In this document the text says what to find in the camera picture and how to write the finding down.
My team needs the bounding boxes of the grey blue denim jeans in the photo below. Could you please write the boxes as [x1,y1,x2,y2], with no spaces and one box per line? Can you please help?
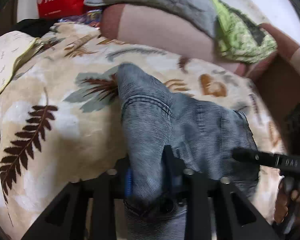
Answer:
[116,63,260,239]

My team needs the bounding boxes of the person's right hand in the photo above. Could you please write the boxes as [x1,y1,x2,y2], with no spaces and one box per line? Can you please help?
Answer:
[274,177,300,226]

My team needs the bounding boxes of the beige leaf pattern fleece blanket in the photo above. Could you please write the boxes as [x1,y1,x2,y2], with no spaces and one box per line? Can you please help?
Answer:
[0,23,285,239]

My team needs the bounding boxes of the green patterned cloth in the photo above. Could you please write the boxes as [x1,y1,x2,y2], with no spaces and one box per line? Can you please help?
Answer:
[210,0,277,64]

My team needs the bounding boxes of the pink brown bed sheet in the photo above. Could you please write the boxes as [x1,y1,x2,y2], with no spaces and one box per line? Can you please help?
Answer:
[99,3,278,77]

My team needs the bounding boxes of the cream pillow with yellow trim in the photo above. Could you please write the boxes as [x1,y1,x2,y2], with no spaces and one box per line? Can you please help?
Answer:
[0,31,43,94]

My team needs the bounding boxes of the black cloth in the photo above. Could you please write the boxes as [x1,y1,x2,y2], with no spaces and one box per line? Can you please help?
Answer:
[10,18,57,37]

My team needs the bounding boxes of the brown wooden bed frame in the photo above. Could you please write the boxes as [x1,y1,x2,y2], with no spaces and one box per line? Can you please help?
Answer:
[250,23,300,155]

